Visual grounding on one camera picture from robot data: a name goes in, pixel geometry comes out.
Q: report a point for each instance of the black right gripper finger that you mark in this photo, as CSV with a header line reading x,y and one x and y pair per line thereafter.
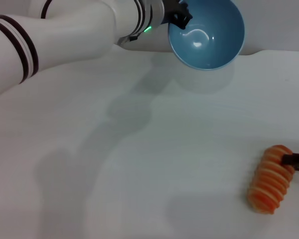
x,y
296,159

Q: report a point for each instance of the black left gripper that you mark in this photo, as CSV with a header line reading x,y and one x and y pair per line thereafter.
x,y
170,10

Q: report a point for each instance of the toasted bread slice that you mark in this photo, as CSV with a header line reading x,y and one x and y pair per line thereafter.
x,y
269,181

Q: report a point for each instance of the blue bowl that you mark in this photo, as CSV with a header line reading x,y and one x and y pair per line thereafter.
x,y
209,42

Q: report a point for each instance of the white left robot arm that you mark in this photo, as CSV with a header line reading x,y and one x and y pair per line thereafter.
x,y
64,37

